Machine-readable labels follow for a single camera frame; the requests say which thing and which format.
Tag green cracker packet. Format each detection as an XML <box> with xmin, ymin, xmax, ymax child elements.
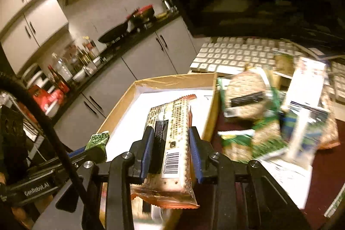
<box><xmin>218</xmin><ymin>121</ymin><xmax>289</xmax><ymax>163</ymax></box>
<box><xmin>217</xmin><ymin>67</ymin><xmax>282</xmax><ymax>120</ymax></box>

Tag white paper sheet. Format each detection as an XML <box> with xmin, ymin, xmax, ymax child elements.
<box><xmin>257</xmin><ymin>157</ymin><xmax>314</xmax><ymax>209</ymax></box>

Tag dark sauce bottle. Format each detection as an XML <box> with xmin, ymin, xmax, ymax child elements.
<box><xmin>47</xmin><ymin>65</ymin><xmax>70</xmax><ymax>93</ymax></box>

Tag orange cracker packet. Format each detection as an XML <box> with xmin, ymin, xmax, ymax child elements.
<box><xmin>130</xmin><ymin>95</ymin><xmax>200</xmax><ymax>209</ymax></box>

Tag white keyboard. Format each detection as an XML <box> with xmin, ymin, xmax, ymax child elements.
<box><xmin>189</xmin><ymin>36</ymin><xmax>345</xmax><ymax>109</ymax></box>

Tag yellow oil bottle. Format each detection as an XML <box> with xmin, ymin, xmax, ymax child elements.
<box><xmin>78</xmin><ymin>36</ymin><xmax>100</xmax><ymax>66</ymax></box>

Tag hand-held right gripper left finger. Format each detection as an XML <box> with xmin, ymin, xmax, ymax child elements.
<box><xmin>32</xmin><ymin>127</ymin><xmax>155</xmax><ymax>230</ymax></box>

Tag white bowl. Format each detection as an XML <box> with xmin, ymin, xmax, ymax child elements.
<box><xmin>72</xmin><ymin>69</ymin><xmax>87</xmax><ymax>83</ymax></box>

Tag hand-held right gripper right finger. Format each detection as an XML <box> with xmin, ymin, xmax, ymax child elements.
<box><xmin>188</xmin><ymin>127</ymin><xmax>310</xmax><ymax>230</ymax></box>

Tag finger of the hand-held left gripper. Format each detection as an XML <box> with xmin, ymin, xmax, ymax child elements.
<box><xmin>67</xmin><ymin>146</ymin><xmax>107</xmax><ymax>164</ymax></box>

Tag red cooking pot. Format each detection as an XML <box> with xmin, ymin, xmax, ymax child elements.
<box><xmin>129</xmin><ymin>4</ymin><xmax>157</xmax><ymax>27</ymax></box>

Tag grey lower kitchen cabinets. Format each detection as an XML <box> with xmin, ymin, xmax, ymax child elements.
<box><xmin>52</xmin><ymin>17</ymin><xmax>198</xmax><ymax>151</ymax></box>

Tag small green snack packet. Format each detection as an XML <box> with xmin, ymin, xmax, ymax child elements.
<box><xmin>86</xmin><ymin>132</ymin><xmax>111</xmax><ymax>155</ymax></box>

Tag red kitchen appliance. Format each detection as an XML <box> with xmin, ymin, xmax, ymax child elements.
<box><xmin>27</xmin><ymin>79</ymin><xmax>66</xmax><ymax>112</ymax></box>

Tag orange snack packet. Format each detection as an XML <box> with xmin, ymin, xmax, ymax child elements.
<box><xmin>317</xmin><ymin>84</ymin><xmax>340</xmax><ymax>150</ymax></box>

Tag clear glass bottle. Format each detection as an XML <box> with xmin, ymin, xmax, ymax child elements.
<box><xmin>51</xmin><ymin>53</ymin><xmax>73</xmax><ymax>83</ymax></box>

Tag black frying pan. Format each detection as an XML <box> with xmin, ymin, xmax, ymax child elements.
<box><xmin>97</xmin><ymin>20</ymin><xmax>130</xmax><ymax>44</ymax></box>

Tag black cable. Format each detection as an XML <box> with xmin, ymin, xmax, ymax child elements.
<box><xmin>0</xmin><ymin>75</ymin><xmax>92</xmax><ymax>222</ymax></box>

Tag cardboard box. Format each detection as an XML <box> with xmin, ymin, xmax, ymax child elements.
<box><xmin>96</xmin><ymin>72</ymin><xmax>219</xmax><ymax>230</ymax></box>

